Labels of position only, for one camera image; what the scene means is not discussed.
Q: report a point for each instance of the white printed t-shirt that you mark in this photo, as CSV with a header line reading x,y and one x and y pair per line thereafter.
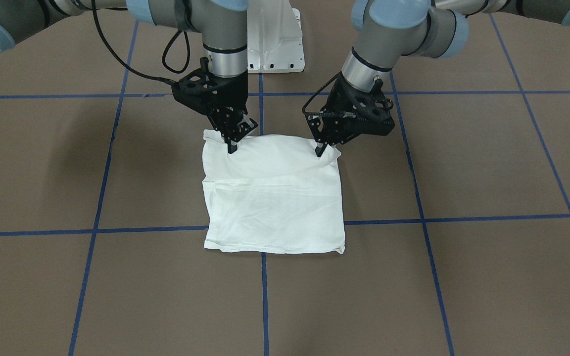
x,y
273,195

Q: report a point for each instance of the white metal base plate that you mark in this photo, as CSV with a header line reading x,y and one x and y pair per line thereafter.
x,y
274,38

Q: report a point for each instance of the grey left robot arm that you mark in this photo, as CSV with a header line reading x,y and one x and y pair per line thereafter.
x,y
389,30

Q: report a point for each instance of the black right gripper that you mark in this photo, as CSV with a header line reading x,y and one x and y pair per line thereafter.
x,y
234,101

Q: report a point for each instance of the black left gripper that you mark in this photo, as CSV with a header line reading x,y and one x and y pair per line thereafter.
x,y
338,104

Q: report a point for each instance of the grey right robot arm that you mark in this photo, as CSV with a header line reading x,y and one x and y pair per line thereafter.
x,y
221,24

